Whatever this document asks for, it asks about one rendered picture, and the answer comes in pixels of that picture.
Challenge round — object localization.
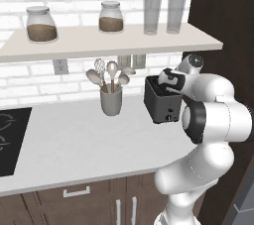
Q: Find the white cupboard handle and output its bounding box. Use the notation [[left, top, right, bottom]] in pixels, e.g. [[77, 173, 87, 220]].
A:
[[131, 195, 138, 225], [115, 198, 122, 225]]

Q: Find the white drawer handle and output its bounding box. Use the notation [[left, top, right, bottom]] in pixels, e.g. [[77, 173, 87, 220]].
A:
[[62, 185, 91, 199]]

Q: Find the black hob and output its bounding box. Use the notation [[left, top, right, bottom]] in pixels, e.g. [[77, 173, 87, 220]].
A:
[[0, 106, 33, 177]]

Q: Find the brown cupboard door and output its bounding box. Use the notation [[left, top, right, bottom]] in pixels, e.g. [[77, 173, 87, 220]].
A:
[[126, 171, 171, 225], [34, 177, 128, 225]]

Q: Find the pale wooden spoon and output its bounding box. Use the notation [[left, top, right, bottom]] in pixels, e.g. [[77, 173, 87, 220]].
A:
[[115, 72, 131, 92], [120, 66, 137, 76], [105, 60, 119, 93]]

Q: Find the metal whisk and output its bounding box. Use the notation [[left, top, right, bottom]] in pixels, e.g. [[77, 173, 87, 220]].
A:
[[93, 57, 108, 93]]

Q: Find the white wall switch plate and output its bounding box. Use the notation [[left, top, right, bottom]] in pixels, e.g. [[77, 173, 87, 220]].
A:
[[131, 54, 147, 70], [116, 55, 132, 70]]

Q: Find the beige wall shelf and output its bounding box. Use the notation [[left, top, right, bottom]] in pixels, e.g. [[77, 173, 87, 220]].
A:
[[0, 22, 224, 63]]

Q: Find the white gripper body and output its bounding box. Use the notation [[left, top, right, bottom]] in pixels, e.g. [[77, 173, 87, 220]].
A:
[[158, 68, 171, 86]]

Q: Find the glass jar with brown contents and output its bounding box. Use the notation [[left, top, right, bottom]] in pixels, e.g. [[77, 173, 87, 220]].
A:
[[25, 5, 59, 44], [98, 0, 125, 34]]

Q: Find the dark grey toaster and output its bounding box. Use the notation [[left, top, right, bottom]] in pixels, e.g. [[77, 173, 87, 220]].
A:
[[143, 74, 184, 125]]

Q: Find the grey metal appliance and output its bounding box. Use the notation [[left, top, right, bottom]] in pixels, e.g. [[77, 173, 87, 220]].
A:
[[227, 166, 254, 225]]

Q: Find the grey utensil pot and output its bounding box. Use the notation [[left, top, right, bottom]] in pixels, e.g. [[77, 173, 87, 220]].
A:
[[99, 86, 123, 117]]

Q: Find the clear drinking glass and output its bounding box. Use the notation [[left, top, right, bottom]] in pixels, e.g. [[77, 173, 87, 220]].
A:
[[166, 0, 187, 35], [143, 0, 163, 36]]

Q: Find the brown drawer front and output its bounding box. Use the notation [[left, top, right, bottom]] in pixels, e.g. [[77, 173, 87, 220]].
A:
[[21, 178, 114, 209]]

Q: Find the white wall socket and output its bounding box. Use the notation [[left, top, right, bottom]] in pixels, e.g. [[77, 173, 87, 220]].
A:
[[52, 58, 69, 75]]

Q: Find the dark brown tall cabinet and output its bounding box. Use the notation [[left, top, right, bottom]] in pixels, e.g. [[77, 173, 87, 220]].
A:
[[182, 0, 254, 225]]

